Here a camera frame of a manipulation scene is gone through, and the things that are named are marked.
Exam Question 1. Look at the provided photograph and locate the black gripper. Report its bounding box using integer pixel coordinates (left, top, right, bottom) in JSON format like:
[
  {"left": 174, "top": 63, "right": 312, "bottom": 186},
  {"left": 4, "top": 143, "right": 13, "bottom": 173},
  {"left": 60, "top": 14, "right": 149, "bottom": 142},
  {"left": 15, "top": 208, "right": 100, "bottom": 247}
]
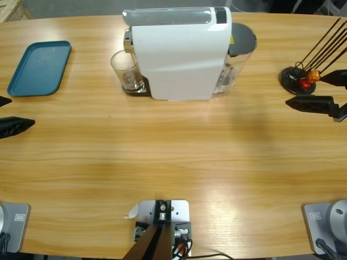
[{"left": 285, "top": 69, "right": 347, "bottom": 122}]

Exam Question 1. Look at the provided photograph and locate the clear drinking glass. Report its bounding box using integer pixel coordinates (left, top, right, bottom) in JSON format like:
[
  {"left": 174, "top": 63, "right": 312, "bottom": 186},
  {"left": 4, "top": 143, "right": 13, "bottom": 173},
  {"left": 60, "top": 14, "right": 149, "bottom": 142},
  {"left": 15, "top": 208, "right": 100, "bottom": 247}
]
[{"left": 110, "top": 50, "right": 144, "bottom": 93}]

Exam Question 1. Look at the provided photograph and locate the silver coffee machine lever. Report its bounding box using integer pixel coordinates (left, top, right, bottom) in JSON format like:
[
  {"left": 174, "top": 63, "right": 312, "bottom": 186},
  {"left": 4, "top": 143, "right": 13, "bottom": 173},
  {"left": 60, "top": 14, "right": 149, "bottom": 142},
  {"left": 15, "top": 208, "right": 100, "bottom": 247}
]
[{"left": 121, "top": 7, "right": 214, "bottom": 27}]

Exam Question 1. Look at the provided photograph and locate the orange coffee capsule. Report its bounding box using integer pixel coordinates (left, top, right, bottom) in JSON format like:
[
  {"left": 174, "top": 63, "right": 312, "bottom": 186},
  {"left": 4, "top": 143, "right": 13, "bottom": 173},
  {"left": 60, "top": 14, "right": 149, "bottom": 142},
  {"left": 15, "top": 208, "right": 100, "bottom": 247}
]
[{"left": 307, "top": 69, "right": 322, "bottom": 83}]

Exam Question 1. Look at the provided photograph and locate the white capsule coffee machine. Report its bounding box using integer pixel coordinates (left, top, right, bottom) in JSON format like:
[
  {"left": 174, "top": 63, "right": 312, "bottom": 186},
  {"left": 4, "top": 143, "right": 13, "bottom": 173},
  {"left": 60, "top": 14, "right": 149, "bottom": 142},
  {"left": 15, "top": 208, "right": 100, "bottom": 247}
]
[{"left": 124, "top": 6, "right": 233, "bottom": 103}]

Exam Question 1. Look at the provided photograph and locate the black capsule holder with rods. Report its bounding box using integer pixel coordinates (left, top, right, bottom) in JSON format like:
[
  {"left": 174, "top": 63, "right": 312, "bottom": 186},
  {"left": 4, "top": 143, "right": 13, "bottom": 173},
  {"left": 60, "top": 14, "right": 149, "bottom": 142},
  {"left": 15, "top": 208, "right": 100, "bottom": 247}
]
[{"left": 278, "top": 17, "right": 347, "bottom": 96}]

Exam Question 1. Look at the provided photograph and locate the blue plastic tray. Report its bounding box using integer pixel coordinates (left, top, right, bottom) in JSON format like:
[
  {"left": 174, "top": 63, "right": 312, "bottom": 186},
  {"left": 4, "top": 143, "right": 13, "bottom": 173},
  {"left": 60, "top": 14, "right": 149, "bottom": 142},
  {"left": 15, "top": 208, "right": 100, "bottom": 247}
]
[{"left": 7, "top": 40, "right": 73, "bottom": 98}]

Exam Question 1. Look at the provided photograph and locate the clear water tank grey lid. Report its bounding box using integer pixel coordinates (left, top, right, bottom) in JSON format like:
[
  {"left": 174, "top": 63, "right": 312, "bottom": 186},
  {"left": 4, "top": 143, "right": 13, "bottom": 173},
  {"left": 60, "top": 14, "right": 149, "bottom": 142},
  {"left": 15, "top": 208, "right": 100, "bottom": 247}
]
[{"left": 212, "top": 23, "right": 258, "bottom": 99}]

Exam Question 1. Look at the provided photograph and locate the white tape scrap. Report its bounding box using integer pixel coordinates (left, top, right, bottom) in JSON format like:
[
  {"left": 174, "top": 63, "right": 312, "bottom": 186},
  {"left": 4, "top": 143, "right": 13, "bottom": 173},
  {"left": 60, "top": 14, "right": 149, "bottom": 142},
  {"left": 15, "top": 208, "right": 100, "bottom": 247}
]
[{"left": 124, "top": 204, "right": 139, "bottom": 219}]

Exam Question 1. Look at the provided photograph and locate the white metal frame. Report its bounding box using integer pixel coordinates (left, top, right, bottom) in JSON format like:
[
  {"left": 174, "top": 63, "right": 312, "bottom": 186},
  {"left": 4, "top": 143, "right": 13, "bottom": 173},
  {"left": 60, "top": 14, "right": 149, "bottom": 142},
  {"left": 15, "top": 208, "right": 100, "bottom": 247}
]
[{"left": 287, "top": 0, "right": 347, "bottom": 16}]

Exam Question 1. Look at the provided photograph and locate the black arm base cable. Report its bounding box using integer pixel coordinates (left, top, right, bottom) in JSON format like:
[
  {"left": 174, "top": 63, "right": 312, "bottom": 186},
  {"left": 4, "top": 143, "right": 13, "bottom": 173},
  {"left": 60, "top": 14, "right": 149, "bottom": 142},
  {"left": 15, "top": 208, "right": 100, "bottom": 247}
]
[
  {"left": 316, "top": 238, "right": 341, "bottom": 260},
  {"left": 0, "top": 232, "right": 11, "bottom": 254}
]

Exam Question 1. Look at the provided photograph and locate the dark camera mount post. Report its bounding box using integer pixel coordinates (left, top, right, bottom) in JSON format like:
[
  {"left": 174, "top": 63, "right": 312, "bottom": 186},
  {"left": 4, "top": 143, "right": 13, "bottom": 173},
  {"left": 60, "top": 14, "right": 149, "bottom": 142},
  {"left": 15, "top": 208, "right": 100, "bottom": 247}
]
[{"left": 121, "top": 199, "right": 173, "bottom": 260}]

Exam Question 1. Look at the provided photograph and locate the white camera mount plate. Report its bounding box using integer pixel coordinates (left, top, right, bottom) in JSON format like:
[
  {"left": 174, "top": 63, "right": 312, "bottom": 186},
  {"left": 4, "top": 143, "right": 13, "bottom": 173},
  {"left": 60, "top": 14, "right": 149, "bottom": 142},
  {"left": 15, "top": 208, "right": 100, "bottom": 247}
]
[{"left": 134, "top": 199, "right": 192, "bottom": 257}]

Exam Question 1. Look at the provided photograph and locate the black power cable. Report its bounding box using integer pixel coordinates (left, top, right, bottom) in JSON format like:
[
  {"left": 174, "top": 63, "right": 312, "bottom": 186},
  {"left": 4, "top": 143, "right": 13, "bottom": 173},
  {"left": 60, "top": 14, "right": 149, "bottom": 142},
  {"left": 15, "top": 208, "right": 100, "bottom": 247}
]
[{"left": 189, "top": 253, "right": 234, "bottom": 260}]

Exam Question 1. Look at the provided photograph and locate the orange cable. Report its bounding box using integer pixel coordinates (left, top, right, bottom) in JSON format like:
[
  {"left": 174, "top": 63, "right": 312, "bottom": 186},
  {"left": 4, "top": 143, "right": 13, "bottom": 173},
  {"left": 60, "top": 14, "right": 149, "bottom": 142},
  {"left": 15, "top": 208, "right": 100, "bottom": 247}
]
[{"left": 173, "top": 239, "right": 193, "bottom": 257}]

